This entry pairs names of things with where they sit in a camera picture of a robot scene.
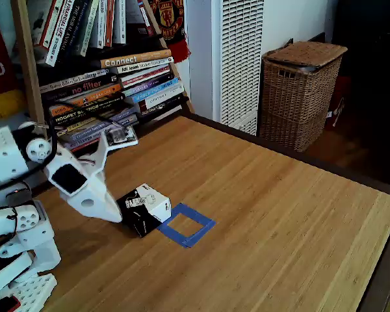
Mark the red bag white print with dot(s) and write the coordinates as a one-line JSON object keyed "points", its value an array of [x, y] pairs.
{"points": [[338, 104]]}

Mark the dark green white book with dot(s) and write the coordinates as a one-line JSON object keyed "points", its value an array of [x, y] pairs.
{"points": [[90, 29]]}

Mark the wooden ladder bookshelf frame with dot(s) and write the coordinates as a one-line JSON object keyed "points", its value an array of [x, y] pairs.
{"points": [[26, 65]]}

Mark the black no filter book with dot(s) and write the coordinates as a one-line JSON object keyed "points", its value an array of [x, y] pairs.
{"points": [[84, 87]]}

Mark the purple spine book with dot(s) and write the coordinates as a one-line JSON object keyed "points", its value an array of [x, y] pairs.
{"points": [[81, 136]]}

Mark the tan Connect book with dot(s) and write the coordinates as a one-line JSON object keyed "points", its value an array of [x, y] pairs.
{"points": [[133, 59]]}

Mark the white book grey lettering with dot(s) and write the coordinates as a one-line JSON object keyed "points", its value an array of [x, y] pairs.
{"points": [[162, 97]]}

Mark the white Modern Romance book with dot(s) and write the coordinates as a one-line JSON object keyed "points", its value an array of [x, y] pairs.
{"points": [[143, 65]]}

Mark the black book orange lettering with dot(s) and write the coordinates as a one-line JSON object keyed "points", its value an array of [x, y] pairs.
{"points": [[110, 101]]}

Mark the white perforated base plate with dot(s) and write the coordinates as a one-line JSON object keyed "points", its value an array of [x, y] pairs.
{"points": [[32, 292]]}

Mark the red yellow banner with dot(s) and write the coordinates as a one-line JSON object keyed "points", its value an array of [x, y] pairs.
{"points": [[0, 65]]}

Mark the leaning red book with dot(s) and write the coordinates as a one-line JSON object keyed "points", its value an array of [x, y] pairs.
{"points": [[146, 18]]}

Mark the black white servo box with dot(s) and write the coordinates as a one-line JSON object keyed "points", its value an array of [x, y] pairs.
{"points": [[139, 211]]}

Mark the black Rocket Science book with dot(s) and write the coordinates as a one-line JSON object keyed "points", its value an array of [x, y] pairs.
{"points": [[68, 117]]}

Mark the red spine book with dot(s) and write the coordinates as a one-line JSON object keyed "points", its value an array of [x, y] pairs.
{"points": [[83, 145]]}

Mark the black Moral Animal book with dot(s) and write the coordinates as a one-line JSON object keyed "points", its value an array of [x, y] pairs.
{"points": [[73, 26]]}

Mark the yellow spine book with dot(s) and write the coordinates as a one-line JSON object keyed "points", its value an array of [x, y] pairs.
{"points": [[84, 127]]}

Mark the white red upright book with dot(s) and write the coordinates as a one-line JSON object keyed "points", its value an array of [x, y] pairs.
{"points": [[44, 22]]}

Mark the white Sharp book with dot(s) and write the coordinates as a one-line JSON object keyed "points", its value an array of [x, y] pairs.
{"points": [[102, 22]]}

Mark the white radiator grille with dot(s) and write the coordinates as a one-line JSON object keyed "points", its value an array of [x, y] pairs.
{"points": [[240, 65]]}

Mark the dark purple book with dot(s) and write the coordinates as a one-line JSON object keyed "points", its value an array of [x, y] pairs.
{"points": [[149, 84]]}

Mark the red football scarf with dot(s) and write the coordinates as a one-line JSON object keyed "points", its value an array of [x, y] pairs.
{"points": [[169, 19]]}

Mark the brown wicker basket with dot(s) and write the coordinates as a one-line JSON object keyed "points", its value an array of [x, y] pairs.
{"points": [[295, 97]]}

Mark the blue tape square target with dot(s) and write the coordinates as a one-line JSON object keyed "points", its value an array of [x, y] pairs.
{"points": [[197, 233]]}

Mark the orange red upright book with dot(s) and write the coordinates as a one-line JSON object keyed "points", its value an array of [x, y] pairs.
{"points": [[109, 22]]}

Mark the white Financial Life book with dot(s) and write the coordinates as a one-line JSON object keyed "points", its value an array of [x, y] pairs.
{"points": [[60, 35]]}

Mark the white book black print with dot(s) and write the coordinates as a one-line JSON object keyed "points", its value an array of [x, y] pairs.
{"points": [[119, 22]]}

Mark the red white striped book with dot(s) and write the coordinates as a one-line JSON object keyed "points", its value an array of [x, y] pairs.
{"points": [[143, 75]]}

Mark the black book white lettering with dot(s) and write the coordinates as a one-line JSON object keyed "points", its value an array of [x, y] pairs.
{"points": [[162, 106]]}

